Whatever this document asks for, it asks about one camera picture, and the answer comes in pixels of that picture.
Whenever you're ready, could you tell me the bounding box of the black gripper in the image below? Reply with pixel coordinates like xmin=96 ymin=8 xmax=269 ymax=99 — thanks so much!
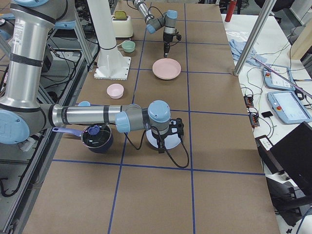
xmin=151 ymin=117 xmax=184 ymax=154
xmin=163 ymin=32 xmax=182 ymax=58

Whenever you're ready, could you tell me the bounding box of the blue plate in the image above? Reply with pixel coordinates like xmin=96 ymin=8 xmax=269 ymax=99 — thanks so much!
xmin=146 ymin=127 xmax=180 ymax=150

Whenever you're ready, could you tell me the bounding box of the pink plate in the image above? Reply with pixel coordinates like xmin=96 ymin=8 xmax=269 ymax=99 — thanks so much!
xmin=152 ymin=58 xmax=181 ymax=80

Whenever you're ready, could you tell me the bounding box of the green bowl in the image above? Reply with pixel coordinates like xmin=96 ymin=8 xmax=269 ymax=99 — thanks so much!
xmin=121 ymin=40 xmax=136 ymax=53

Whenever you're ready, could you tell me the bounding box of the cream toaster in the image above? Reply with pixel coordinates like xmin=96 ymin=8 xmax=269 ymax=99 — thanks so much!
xmin=112 ymin=10 xmax=134 ymax=38

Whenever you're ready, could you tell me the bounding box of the dark blue pot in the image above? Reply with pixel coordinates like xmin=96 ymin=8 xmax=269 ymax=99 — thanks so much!
xmin=52 ymin=124 xmax=114 ymax=154

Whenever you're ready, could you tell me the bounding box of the pink bowl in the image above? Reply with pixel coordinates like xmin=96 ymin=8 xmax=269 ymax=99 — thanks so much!
xmin=106 ymin=83 xmax=124 ymax=99

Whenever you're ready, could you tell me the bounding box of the light blue cloth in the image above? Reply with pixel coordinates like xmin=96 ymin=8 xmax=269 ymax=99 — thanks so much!
xmin=229 ymin=39 xmax=268 ymax=66

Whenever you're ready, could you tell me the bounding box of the red bottle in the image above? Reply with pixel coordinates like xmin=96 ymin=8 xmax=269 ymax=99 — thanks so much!
xmin=225 ymin=0 xmax=237 ymax=22

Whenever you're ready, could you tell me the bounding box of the light blue cup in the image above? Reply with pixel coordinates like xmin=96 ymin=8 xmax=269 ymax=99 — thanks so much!
xmin=78 ymin=101 xmax=91 ymax=107

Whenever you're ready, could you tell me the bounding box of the far teach pendant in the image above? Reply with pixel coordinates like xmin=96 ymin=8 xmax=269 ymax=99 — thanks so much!
xmin=262 ymin=63 xmax=312 ymax=91

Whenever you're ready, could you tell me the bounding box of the teach pendant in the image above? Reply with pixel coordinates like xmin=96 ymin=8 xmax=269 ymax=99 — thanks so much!
xmin=267 ymin=91 xmax=312 ymax=124
xmin=262 ymin=63 xmax=312 ymax=91

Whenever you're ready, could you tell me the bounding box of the black laptop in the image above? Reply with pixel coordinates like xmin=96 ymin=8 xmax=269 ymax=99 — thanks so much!
xmin=271 ymin=122 xmax=312 ymax=195

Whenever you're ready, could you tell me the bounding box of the near teach pendant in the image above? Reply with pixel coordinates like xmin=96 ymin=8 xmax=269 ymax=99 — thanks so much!
xmin=267 ymin=91 xmax=312 ymax=124

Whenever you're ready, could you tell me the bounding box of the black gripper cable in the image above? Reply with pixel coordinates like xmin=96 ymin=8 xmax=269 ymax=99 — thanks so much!
xmin=124 ymin=126 xmax=191 ymax=169

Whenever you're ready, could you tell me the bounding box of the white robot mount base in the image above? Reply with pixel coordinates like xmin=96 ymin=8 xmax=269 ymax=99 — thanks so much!
xmin=87 ymin=0 xmax=131 ymax=80

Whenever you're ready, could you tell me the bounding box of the aluminium frame post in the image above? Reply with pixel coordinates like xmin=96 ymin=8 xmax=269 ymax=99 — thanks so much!
xmin=234 ymin=0 xmax=276 ymax=76

